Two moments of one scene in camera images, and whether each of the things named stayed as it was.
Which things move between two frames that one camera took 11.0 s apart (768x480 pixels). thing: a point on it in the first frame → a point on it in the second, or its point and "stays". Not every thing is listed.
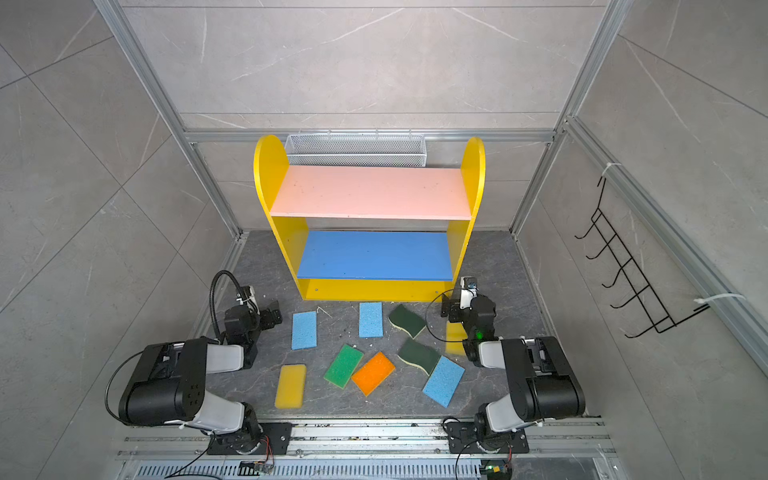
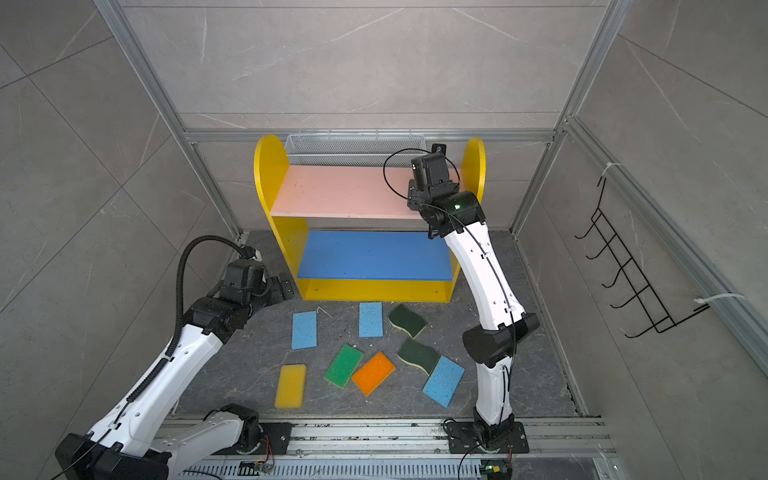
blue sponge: x=304 y=330 stays
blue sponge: x=371 y=320 stays
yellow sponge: x=291 y=386 stays
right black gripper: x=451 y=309 → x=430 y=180
